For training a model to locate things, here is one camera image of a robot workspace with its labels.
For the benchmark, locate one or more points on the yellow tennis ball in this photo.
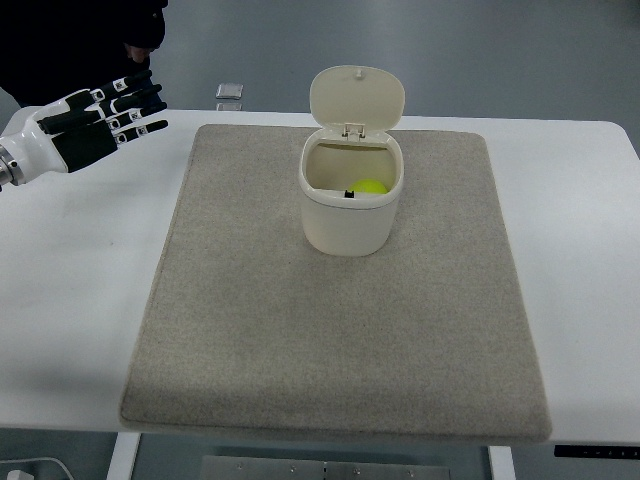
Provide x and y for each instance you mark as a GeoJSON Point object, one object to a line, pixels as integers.
{"type": "Point", "coordinates": [368, 186]}

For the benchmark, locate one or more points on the white left table leg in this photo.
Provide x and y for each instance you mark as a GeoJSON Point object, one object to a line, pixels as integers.
{"type": "Point", "coordinates": [123, 457]}

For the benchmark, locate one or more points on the white right table leg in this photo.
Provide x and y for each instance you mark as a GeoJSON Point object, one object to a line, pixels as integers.
{"type": "Point", "coordinates": [501, 463]}

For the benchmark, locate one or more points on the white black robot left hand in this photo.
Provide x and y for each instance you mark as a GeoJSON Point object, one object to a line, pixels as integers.
{"type": "Point", "coordinates": [85, 127]}

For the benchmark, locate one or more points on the silver floor socket plate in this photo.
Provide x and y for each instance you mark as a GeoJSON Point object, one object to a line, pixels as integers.
{"type": "Point", "coordinates": [229, 91]}

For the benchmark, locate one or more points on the white table leg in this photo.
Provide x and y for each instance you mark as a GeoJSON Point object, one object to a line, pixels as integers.
{"type": "Point", "coordinates": [501, 463]}
{"type": "Point", "coordinates": [123, 457]}

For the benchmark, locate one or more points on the beige bin with lid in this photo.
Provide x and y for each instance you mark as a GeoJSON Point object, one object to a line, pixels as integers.
{"type": "Point", "coordinates": [355, 107]}

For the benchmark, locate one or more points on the black table control panel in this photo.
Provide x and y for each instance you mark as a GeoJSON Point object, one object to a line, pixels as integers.
{"type": "Point", "coordinates": [597, 452]}

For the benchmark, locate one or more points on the person in dark clothes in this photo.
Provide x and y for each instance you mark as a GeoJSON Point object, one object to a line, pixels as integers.
{"type": "Point", "coordinates": [50, 49]}

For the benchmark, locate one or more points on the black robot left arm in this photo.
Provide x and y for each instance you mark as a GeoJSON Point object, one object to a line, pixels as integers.
{"type": "Point", "coordinates": [11, 172]}

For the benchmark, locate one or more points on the grey felt mat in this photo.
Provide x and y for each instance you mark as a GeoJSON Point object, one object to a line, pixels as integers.
{"type": "Point", "coordinates": [248, 329]}

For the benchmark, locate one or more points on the white power adapter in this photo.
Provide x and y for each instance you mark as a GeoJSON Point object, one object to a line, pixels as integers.
{"type": "Point", "coordinates": [18, 475]}

